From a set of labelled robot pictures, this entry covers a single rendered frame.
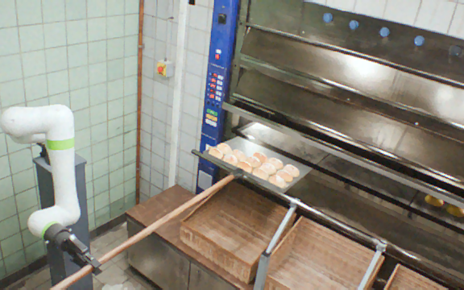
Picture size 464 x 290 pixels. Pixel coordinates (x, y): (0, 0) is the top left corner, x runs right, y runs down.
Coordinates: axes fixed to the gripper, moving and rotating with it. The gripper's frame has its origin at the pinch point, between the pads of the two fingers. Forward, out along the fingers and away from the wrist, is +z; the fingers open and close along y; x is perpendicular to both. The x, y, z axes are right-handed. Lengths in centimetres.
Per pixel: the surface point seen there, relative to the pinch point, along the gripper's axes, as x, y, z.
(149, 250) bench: -83, 82, -51
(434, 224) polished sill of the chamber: -135, 1, 101
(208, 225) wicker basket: -111, 61, -24
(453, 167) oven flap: -134, -33, 98
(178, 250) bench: -82, 64, -25
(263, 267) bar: -76, 31, 37
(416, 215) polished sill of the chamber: -135, 1, 91
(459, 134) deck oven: -135, -49, 95
